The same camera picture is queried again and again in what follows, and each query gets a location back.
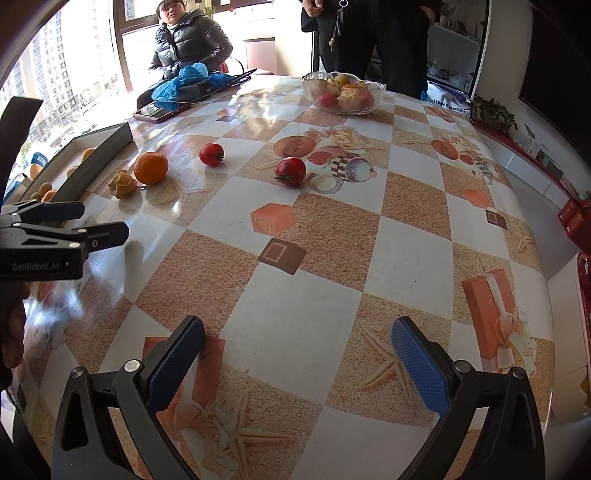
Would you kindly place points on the patterned tablecloth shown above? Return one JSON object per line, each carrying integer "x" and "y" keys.
{"x": 323, "y": 258}

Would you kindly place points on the white plastic bag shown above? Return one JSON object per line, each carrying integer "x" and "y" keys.
{"x": 445, "y": 104}

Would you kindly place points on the potted green plant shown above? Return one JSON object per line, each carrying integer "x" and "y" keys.
{"x": 496, "y": 113}

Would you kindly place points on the white blue packet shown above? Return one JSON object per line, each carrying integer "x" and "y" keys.
{"x": 39, "y": 158}

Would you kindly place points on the glass door cabinet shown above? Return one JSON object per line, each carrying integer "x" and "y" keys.
{"x": 461, "y": 41}

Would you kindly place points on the small orange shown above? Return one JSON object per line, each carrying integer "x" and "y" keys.
{"x": 50, "y": 195}

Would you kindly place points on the brown round fruit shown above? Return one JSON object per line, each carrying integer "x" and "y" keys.
{"x": 34, "y": 171}
{"x": 45, "y": 186}

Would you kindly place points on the dark wall screen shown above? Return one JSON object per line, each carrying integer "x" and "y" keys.
{"x": 563, "y": 55}

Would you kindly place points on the white cardboard box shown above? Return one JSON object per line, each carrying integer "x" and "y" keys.
{"x": 99, "y": 157}

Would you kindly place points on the red tomato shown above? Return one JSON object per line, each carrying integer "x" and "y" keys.
{"x": 367, "y": 97}
{"x": 328, "y": 99}
{"x": 212, "y": 153}
{"x": 291, "y": 171}

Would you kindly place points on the dark flat board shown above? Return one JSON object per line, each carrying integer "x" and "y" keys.
{"x": 21, "y": 138}

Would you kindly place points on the phone in red case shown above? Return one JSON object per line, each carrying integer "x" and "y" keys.
{"x": 161, "y": 113}

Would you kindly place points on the yellow orange fruit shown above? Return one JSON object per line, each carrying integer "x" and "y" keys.
{"x": 344, "y": 79}

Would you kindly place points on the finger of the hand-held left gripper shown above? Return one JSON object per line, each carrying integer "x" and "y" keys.
{"x": 108, "y": 234}
{"x": 60, "y": 211}

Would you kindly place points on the low white cabinet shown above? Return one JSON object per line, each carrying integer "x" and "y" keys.
{"x": 531, "y": 166}

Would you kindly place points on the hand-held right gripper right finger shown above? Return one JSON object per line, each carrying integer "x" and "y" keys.
{"x": 422, "y": 369}

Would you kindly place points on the dried yellow husk fruit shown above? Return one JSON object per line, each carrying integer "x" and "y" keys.
{"x": 122, "y": 183}
{"x": 348, "y": 98}

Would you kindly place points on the glass fruit bowl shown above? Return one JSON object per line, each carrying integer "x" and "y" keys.
{"x": 314, "y": 83}

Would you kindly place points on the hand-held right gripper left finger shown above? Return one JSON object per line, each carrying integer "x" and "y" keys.
{"x": 178, "y": 364}

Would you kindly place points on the key bunch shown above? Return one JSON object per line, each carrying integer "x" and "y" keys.
{"x": 339, "y": 18}

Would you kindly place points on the red gift boxes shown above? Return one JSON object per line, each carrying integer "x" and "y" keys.
{"x": 575, "y": 221}

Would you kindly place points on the blue rubber gloves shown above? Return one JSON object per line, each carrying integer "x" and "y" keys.
{"x": 184, "y": 78}

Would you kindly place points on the person's left hand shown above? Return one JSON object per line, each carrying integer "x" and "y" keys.
{"x": 14, "y": 337}

